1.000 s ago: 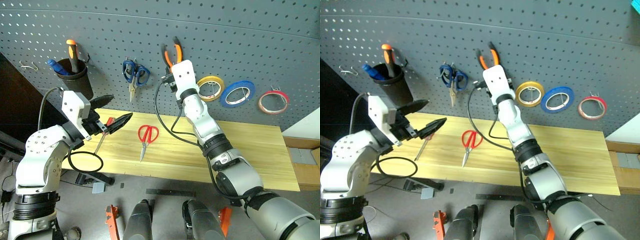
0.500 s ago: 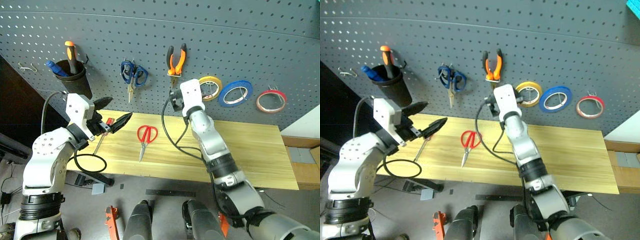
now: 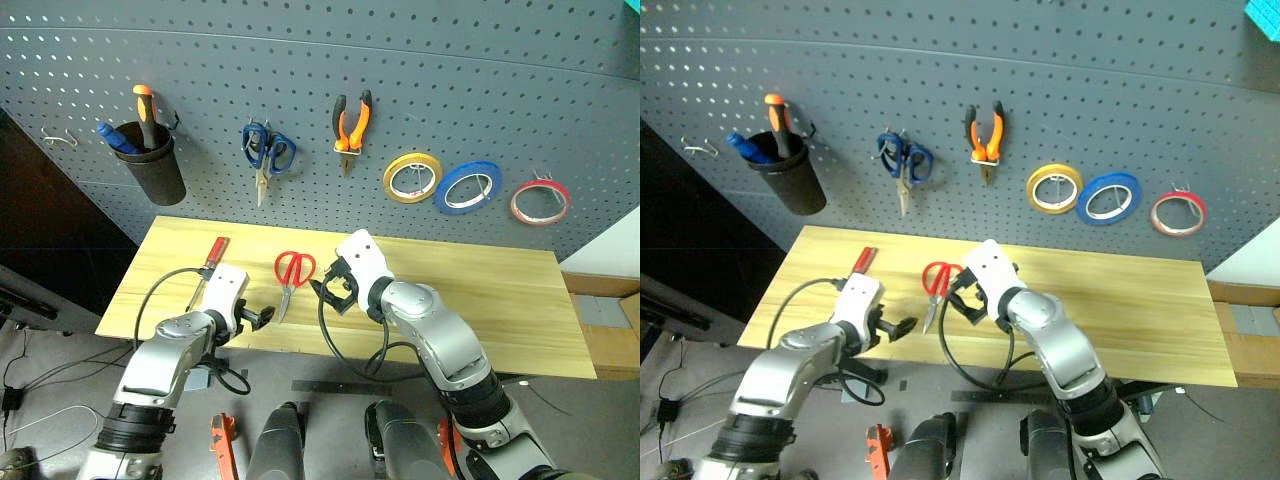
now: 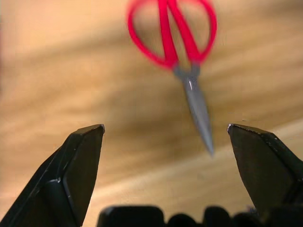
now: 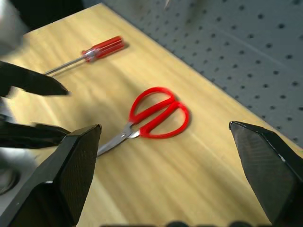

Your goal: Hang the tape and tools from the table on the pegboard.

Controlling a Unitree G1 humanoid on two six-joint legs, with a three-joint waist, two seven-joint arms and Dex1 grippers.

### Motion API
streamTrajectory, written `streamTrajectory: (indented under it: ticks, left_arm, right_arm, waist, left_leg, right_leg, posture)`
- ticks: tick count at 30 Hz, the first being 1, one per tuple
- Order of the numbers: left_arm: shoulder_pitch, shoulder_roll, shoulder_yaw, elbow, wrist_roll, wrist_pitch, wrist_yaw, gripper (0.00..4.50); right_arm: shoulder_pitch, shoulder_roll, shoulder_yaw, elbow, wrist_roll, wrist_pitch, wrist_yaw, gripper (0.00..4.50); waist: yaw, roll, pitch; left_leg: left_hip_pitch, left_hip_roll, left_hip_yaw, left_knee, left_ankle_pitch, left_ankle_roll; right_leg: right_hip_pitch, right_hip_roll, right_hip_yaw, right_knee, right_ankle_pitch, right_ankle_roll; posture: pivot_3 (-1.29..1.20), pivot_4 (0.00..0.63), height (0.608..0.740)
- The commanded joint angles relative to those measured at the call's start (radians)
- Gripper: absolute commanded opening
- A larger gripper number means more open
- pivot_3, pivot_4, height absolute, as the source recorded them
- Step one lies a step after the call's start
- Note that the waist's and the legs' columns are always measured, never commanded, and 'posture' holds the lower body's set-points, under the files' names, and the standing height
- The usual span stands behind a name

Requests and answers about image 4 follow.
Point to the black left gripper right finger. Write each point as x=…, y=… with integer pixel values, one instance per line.
x=265, y=170

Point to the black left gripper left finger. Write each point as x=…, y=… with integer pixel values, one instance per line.
x=71, y=175

